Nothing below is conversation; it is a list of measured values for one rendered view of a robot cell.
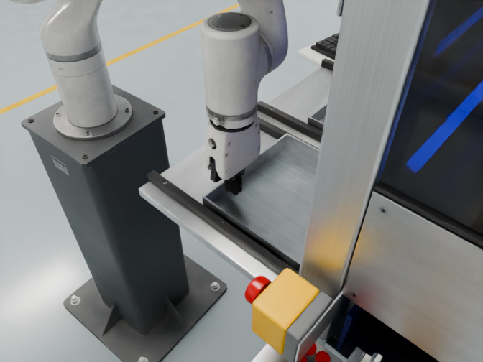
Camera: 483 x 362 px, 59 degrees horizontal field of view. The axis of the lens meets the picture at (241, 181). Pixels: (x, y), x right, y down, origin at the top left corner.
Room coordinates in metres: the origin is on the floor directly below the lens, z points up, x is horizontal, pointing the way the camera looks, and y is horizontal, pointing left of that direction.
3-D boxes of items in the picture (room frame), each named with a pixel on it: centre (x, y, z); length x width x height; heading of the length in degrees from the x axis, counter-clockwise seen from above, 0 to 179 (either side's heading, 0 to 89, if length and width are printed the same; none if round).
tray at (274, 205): (0.54, -0.14, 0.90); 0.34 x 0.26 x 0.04; 48
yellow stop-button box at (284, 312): (0.27, -0.06, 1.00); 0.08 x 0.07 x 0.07; 48
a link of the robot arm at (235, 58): (0.58, 0.01, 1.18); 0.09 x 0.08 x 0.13; 140
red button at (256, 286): (0.30, -0.03, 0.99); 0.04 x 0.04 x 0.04; 48
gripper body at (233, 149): (0.58, 0.02, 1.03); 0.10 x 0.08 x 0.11; 138
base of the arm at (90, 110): (0.88, 0.37, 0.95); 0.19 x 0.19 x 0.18
